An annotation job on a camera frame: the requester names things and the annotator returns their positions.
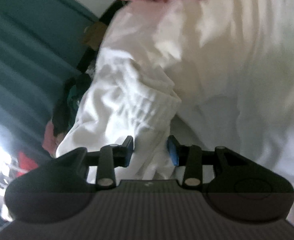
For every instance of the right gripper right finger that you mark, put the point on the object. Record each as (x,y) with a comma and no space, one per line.
(192,158)

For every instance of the pink pillow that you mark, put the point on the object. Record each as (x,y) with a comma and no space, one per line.
(50,142)

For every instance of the pile of dark clothes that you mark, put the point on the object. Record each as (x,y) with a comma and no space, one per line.
(66,108)

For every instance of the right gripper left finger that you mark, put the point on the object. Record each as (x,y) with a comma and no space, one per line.
(108,158)

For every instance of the teal curtain right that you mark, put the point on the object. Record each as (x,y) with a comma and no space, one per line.
(40,48)

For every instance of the red bag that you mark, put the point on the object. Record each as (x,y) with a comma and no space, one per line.
(25,163)

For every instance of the cream white hooded jacket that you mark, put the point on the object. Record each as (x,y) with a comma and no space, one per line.
(211,72)

